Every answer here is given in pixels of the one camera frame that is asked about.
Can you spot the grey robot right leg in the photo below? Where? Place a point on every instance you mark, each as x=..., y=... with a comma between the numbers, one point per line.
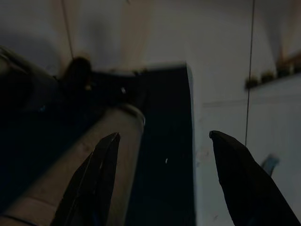
x=70, y=164

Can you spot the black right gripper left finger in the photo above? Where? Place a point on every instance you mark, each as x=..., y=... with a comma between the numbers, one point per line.
x=94, y=183

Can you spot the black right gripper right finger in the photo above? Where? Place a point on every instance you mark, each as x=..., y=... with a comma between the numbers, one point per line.
x=242, y=183

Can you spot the dark blue carpet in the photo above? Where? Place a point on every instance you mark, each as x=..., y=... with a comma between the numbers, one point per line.
x=164, y=113

